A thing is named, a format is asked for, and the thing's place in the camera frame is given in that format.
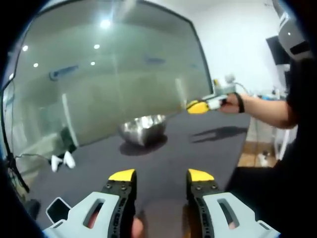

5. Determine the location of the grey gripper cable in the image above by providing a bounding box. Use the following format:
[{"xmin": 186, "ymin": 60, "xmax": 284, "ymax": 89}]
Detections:
[{"xmin": 234, "ymin": 82, "xmax": 261, "ymax": 159}]

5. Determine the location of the white desk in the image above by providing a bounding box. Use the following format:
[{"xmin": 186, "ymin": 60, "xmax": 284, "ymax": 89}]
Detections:
[{"xmin": 273, "ymin": 126, "xmax": 295, "ymax": 162}]

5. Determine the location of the black table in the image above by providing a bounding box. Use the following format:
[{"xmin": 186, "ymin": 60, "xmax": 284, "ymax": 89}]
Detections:
[{"xmin": 26, "ymin": 109, "xmax": 252, "ymax": 238}]

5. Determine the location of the person's right hand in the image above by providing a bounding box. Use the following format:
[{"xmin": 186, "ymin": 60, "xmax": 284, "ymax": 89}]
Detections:
[{"xmin": 219, "ymin": 94, "xmax": 240, "ymax": 114}]

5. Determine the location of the black wall monitor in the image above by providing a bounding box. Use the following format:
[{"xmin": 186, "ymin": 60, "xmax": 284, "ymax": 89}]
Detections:
[{"xmin": 265, "ymin": 36, "xmax": 290, "ymax": 65}]

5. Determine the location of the white and grey headset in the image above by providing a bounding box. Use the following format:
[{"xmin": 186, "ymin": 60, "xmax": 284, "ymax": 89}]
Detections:
[{"xmin": 272, "ymin": 0, "xmax": 313, "ymax": 60}]

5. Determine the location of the black wrist strap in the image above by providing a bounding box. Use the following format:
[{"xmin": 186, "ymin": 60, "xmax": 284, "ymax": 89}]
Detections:
[{"xmin": 235, "ymin": 93, "xmax": 246, "ymax": 114}]

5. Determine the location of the person's left hand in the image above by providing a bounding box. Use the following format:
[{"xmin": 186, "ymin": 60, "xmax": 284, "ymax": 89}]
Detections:
[{"xmin": 131, "ymin": 215, "xmax": 146, "ymax": 238}]

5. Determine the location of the person's black clothing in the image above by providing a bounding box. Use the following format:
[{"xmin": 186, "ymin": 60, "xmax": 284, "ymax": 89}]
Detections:
[{"xmin": 226, "ymin": 57, "xmax": 317, "ymax": 238}]

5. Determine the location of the stainless steel bowl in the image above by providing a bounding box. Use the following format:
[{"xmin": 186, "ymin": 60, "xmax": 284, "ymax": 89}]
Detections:
[{"xmin": 118, "ymin": 114, "xmax": 167, "ymax": 147}]

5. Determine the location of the white floor power adapter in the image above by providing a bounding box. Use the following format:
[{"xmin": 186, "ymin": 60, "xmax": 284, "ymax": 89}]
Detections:
[{"xmin": 257, "ymin": 151, "xmax": 270, "ymax": 166}]

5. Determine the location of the white-edged smartphone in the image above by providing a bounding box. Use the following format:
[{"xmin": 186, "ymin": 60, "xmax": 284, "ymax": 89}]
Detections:
[{"xmin": 46, "ymin": 197, "xmax": 72, "ymax": 224}]

